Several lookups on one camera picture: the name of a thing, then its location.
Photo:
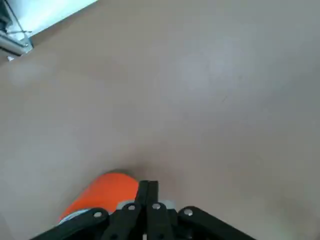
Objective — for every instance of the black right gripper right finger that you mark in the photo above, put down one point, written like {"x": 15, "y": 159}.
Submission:
{"x": 156, "y": 215}

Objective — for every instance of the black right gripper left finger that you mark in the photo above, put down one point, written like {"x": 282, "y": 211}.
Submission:
{"x": 130, "y": 212}

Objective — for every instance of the orange can-shaped bin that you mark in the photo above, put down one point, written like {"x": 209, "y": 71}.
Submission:
{"x": 110, "y": 192}

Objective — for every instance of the aluminium frame profile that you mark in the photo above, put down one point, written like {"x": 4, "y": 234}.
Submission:
{"x": 15, "y": 45}

